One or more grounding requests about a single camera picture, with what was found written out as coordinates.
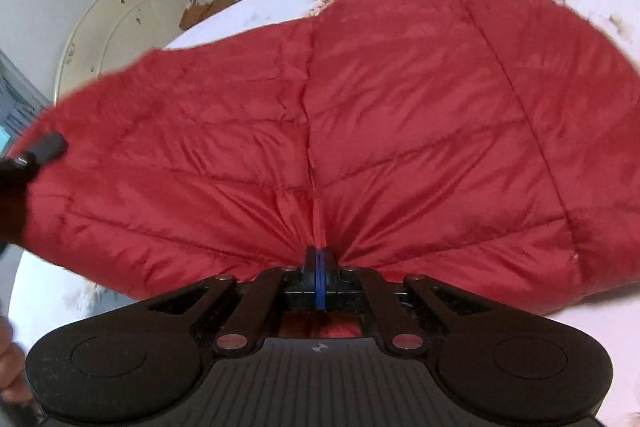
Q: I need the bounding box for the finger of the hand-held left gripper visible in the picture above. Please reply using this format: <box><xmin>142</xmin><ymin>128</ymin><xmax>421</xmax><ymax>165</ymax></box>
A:
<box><xmin>0</xmin><ymin>134</ymin><xmax>69</xmax><ymax>182</ymax></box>

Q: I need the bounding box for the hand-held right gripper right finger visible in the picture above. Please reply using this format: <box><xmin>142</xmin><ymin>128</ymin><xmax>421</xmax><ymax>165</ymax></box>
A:
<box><xmin>318</xmin><ymin>247</ymin><xmax>481</xmax><ymax>355</ymax></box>

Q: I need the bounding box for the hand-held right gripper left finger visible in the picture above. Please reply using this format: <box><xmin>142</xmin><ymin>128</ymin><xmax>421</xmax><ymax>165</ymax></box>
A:
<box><xmin>145</xmin><ymin>247</ymin><xmax>318</xmax><ymax>355</ymax></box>

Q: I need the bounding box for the red puffer jacket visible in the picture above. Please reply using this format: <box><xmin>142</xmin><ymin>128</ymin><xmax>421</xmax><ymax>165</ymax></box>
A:
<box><xmin>9</xmin><ymin>0</ymin><xmax>640</xmax><ymax>340</ymax></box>

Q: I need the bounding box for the person's left hand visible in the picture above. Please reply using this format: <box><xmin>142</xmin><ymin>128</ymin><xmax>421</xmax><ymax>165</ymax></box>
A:
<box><xmin>0</xmin><ymin>317</ymin><xmax>28</xmax><ymax>408</ymax></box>

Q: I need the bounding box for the blue grey curtain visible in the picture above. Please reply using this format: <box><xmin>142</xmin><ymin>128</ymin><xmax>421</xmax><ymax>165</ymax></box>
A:
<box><xmin>0</xmin><ymin>49</ymin><xmax>53</xmax><ymax>138</ymax></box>

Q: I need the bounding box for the cream round headboard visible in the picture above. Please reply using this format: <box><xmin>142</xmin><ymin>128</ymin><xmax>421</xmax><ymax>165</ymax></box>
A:
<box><xmin>54</xmin><ymin>0</ymin><xmax>216</xmax><ymax>108</ymax></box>

